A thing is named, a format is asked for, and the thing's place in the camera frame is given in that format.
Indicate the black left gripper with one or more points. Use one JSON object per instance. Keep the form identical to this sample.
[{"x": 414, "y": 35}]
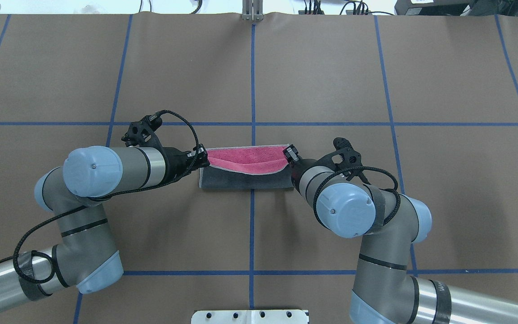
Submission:
[{"x": 176, "y": 163}]

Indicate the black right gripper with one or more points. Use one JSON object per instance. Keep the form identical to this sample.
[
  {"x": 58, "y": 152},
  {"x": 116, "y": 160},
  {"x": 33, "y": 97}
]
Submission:
[{"x": 298, "y": 166}]

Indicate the pink towel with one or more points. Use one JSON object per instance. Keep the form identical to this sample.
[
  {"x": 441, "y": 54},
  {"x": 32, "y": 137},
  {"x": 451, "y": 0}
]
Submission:
[{"x": 246, "y": 167}]

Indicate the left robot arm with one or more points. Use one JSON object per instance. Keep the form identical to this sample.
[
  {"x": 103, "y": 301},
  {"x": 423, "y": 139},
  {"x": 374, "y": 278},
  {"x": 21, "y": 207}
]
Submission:
[{"x": 76, "y": 247}]

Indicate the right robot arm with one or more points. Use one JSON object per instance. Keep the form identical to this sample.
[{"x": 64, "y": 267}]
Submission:
[{"x": 353, "y": 200}]

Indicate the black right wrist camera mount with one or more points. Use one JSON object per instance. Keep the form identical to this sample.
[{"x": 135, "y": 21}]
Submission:
[{"x": 344, "y": 157}]

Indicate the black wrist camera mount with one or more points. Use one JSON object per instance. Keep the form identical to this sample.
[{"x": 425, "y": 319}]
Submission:
[
  {"x": 344, "y": 157},
  {"x": 142, "y": 133}
]

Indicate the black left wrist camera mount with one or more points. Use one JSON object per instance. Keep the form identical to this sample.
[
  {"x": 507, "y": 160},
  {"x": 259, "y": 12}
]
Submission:
[{"x": 142, "y": 133}]

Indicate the aluminium frame post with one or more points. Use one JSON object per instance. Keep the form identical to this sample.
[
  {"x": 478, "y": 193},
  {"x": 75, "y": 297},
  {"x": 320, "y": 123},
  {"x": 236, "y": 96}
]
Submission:
[{"x": 252, "y": 10}]

